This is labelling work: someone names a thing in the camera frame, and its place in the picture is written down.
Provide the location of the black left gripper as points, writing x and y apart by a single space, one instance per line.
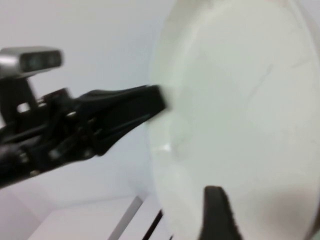
60 140

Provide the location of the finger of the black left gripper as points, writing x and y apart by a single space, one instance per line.
135 100

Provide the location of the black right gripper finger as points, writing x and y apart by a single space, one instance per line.
217 215

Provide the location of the white plate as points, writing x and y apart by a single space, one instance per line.
250 100

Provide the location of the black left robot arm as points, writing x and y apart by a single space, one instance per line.
8 162

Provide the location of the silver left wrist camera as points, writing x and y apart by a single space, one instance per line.
37 60

